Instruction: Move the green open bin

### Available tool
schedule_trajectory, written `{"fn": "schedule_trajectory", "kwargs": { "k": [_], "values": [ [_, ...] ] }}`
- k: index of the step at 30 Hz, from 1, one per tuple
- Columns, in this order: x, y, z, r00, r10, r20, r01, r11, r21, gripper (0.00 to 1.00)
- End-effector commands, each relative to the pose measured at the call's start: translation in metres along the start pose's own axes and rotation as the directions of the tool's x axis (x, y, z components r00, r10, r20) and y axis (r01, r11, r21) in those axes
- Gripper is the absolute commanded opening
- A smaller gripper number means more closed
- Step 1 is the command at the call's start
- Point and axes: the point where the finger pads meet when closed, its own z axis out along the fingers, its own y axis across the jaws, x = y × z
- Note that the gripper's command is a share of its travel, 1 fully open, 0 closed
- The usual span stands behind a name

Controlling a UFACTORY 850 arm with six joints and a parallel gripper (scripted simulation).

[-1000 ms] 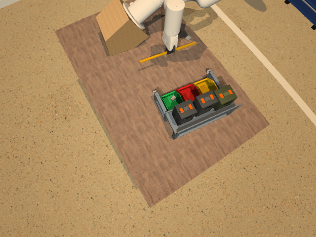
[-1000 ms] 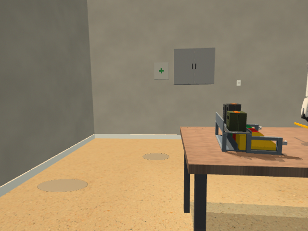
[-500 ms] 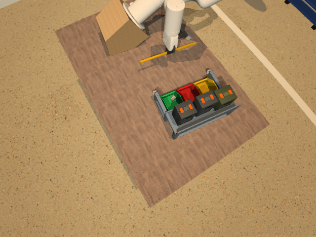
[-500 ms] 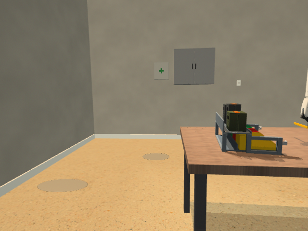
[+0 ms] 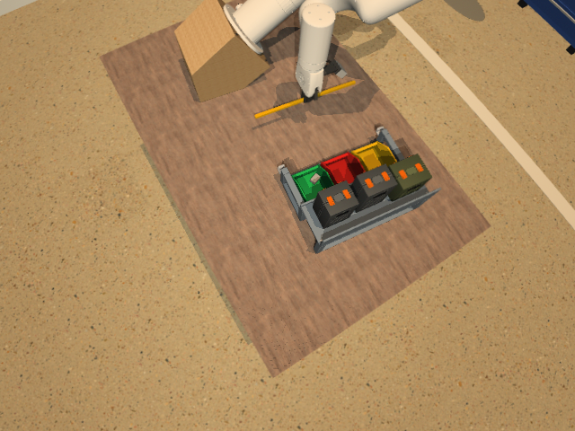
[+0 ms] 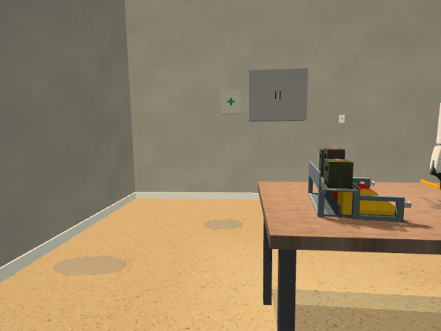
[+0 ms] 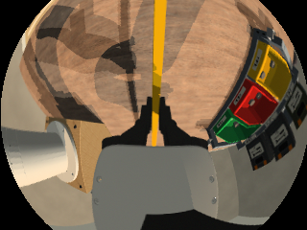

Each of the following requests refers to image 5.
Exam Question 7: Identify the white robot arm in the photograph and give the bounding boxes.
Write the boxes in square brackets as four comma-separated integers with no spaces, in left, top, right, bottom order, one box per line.
[224,0,422,79]

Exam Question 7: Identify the dark grey case with orange latches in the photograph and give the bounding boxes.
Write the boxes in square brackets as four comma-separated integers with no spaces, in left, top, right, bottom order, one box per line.
[313,180,359,229]

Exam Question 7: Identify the grey metal shelf rack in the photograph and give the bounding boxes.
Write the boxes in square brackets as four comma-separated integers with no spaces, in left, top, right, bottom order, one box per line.
[277,127,441,254]

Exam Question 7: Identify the black tool case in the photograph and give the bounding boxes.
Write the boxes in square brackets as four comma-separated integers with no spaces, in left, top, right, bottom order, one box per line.
[350,164,397,213]

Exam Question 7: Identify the green bin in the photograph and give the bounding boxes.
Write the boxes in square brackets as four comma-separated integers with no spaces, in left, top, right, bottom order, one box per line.
[291,164,334,202]

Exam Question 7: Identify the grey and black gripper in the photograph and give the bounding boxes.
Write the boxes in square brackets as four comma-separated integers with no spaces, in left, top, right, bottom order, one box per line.
[296,60,323,103]

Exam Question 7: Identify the red open bin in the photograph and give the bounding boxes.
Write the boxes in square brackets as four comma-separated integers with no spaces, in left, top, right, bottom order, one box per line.
[320,152,365,185]

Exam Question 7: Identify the yellow bar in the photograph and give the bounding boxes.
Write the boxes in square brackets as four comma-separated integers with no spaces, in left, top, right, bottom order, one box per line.
[254,81,355,119]

